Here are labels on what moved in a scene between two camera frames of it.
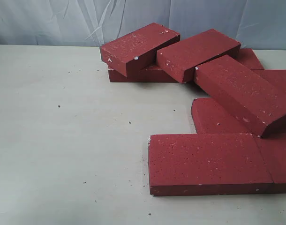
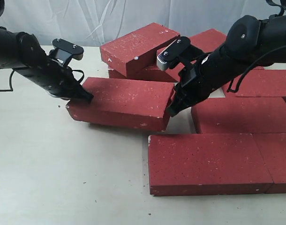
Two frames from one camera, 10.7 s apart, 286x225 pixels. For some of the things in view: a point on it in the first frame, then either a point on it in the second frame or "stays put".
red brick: (277, 153) stays put
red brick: (207, 164) stays put
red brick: (252, 98) → (126, 103)
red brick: (180, 60) stays put
